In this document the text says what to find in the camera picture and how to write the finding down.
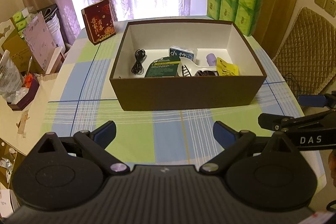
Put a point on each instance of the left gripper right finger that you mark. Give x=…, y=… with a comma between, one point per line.
x=234, y=144

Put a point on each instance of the purple lotion tube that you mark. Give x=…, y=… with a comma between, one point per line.
x=211, y=60

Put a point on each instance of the clear dental floss box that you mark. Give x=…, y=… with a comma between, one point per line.
x=183, y=52

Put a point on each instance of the dark green mask packet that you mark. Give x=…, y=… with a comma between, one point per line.
x=164, y=67

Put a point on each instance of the cardboard box with white cutout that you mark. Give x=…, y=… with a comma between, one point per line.
x=20, y=53

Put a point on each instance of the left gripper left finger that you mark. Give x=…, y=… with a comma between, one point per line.
x=93, y=145

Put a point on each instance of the red gold gift box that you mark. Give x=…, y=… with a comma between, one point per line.
x=98, y=22

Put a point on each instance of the silver plastic bag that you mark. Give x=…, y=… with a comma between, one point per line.
x=10, y=77

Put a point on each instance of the dark purple velvet scrunchie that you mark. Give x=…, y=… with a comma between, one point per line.
x=206, y=73

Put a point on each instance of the wall power socket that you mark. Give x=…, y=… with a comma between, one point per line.
x=328, y=5

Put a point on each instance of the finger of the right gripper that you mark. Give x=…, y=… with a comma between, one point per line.
x=313, y=101
x=320, y=121

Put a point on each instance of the gold metal hair clip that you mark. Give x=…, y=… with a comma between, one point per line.
x=185, y=71

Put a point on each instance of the brown cardboard storage box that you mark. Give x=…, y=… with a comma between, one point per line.
x=145, y=41

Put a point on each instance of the yellow snack packet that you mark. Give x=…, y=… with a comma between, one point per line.
x=226, y=69

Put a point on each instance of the white handheld massager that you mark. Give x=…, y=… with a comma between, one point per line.
x=193, y=68

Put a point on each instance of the dark red tray box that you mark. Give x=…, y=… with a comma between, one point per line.
x=26, y=94

